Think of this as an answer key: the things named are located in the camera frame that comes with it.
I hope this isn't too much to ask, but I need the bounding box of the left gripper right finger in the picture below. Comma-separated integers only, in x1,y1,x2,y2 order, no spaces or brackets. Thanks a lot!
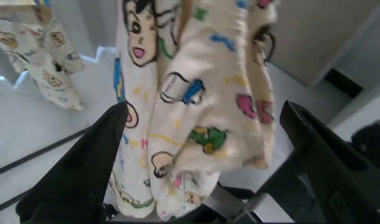
279,100,380,223

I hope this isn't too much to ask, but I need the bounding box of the white curtain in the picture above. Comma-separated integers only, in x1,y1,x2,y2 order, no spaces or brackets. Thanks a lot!
0,0,119,85

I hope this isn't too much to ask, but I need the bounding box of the cream printed garment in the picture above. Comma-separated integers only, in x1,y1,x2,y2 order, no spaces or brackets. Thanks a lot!
108,0,279,222
0,0,86,112

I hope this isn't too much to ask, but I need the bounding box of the black clothes rack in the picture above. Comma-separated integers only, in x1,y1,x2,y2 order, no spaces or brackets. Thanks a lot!
0,126,94,216

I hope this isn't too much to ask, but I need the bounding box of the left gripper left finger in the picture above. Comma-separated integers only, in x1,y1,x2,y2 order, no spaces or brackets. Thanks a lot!
15,100,130,223

